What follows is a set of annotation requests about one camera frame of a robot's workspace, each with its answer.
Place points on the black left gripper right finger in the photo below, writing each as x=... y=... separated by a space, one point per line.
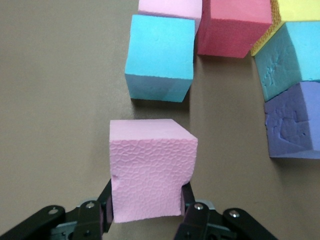
x=200 y=220

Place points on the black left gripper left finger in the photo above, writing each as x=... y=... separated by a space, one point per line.
x=85 y=220

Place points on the pink foam cube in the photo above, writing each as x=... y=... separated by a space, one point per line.
x=150 y=170
x=172 y=8

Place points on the purple foam cube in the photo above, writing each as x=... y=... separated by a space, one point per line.
x=292 y=125

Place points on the light blue foam cube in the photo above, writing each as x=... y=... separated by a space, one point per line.
x=160 y=55
x=290 y=57

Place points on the red foam cube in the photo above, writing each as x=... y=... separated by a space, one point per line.
x=232 y=27

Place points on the yellow foam cube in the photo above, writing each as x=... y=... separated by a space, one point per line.
x=297 y=10

